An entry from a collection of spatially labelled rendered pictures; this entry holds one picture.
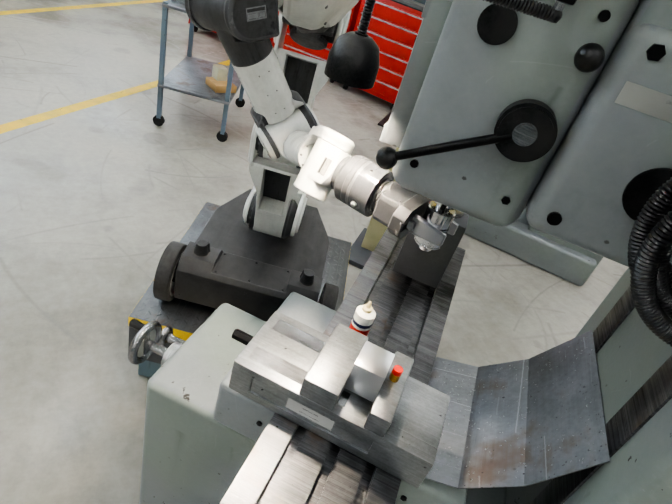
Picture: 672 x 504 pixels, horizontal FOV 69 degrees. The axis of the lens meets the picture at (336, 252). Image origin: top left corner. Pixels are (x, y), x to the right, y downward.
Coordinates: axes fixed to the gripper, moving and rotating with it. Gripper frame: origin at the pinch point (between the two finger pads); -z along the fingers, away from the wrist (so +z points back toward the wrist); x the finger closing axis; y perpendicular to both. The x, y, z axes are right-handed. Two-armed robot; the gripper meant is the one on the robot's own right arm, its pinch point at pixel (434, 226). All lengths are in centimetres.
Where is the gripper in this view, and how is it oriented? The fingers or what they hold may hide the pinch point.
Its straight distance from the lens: 82.9
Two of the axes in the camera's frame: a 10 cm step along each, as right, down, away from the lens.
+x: 5.5, -3.6, 7.5
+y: -2.7, 7.8, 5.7
